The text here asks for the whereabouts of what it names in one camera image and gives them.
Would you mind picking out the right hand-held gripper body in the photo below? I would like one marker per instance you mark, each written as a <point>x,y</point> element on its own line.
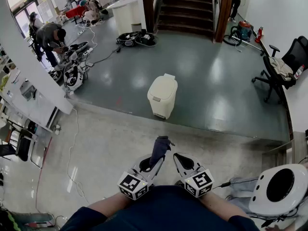
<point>192,171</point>

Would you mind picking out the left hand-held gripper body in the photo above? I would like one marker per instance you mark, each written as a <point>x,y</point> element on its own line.
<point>154,171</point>

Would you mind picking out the dark blue cloth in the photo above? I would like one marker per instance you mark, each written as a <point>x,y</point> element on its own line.
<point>159,150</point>

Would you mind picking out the cream plastic trash bin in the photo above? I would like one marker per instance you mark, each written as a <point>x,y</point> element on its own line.
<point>161,95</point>

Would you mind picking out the person's left forearm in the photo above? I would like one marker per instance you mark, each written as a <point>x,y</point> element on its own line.
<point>109,204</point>

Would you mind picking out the person's right forearm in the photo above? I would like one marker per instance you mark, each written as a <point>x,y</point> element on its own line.
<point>222,206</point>

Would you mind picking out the person's dark blue shirt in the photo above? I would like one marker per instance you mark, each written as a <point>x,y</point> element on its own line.
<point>158,210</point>

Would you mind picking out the white round headset device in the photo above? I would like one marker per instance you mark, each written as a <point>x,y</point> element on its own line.
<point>276,189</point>

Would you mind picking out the black and white backpack rig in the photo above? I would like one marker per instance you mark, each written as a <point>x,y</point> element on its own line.
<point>136,39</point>

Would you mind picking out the black folding chair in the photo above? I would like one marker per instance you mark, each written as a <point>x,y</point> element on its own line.
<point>22,145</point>

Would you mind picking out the beige jacket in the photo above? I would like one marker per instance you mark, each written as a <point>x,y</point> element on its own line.
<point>280,67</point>

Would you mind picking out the white power strip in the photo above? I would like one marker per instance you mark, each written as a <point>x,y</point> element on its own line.
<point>87,51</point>

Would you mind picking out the black office chair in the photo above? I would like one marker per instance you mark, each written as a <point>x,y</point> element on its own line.
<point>284,64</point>

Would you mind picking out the white cabinet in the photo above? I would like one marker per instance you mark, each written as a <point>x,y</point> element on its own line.
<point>29,100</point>

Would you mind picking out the plastic bottle red label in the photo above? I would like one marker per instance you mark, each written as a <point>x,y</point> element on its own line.
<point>299,71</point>

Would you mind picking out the red and teal vacuum cleaner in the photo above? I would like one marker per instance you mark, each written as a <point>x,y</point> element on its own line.
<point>243,31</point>

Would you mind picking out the red fire extinguisher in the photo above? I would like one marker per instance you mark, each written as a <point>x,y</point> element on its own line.
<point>259,34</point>

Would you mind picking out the white round counter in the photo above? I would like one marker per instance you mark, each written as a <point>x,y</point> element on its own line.
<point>125,12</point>

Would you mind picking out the wooden staircase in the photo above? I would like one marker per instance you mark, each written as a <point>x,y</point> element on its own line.
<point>186,7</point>

